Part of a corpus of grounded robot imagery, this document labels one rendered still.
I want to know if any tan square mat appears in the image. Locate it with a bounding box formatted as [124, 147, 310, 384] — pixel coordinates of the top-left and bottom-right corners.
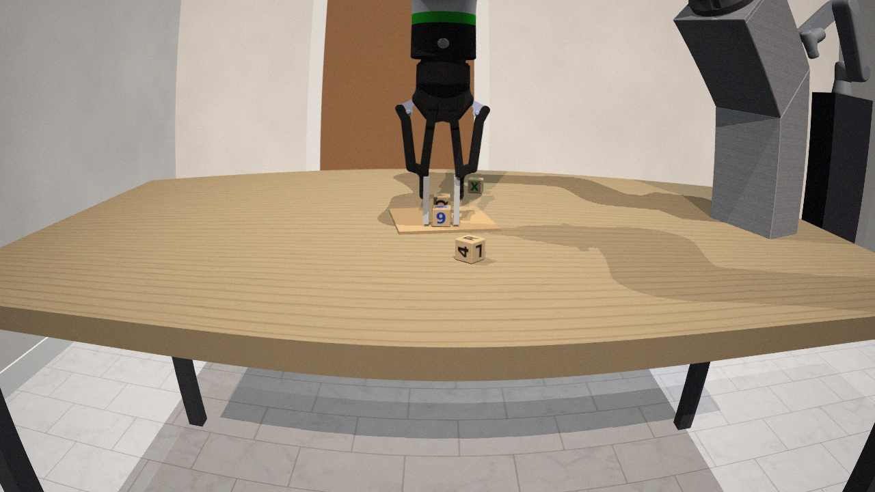
[389, 206, 501, 234]

